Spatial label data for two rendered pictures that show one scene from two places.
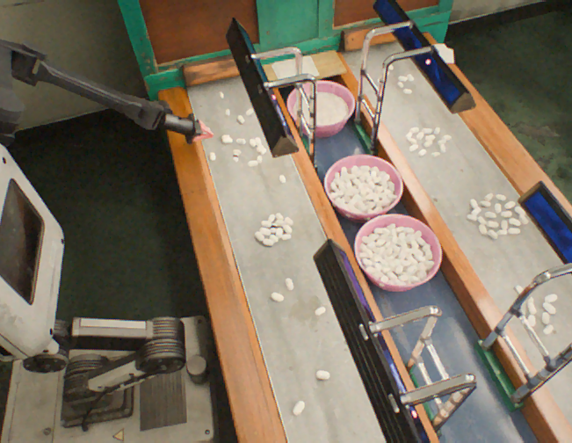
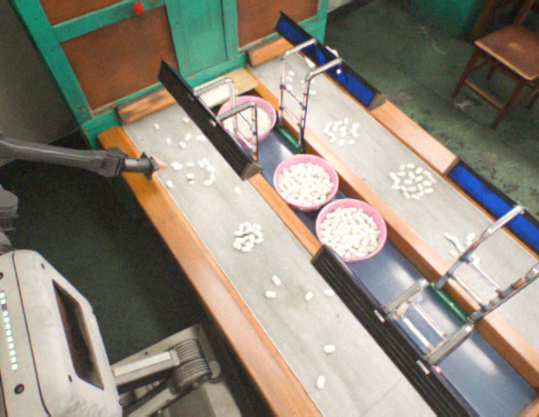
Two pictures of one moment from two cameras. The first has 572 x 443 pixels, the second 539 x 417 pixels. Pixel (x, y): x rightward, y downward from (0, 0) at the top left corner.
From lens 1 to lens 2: 0.31 m
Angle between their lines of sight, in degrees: 12
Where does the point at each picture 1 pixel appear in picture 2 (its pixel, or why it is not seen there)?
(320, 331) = (314, 313)
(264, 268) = (249, 273)
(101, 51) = (14, 101)
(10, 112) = (9, 207)
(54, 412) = not seen: outside the picture
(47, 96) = not seen: outside the picture
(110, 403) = not seen: outside the picture
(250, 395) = (279, 385)
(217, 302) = (222, 314)
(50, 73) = (10, 149)
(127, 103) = (89, 158)
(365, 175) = (303, 171)
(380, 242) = (335, 225)
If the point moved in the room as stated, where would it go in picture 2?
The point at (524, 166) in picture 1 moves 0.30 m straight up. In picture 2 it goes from (420, 137) to (444, 83)
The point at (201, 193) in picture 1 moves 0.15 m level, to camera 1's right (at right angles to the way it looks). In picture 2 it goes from (173, 221) to (210, 209)
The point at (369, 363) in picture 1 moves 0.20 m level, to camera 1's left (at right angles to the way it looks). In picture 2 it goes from (390, 339) to (317, 369)
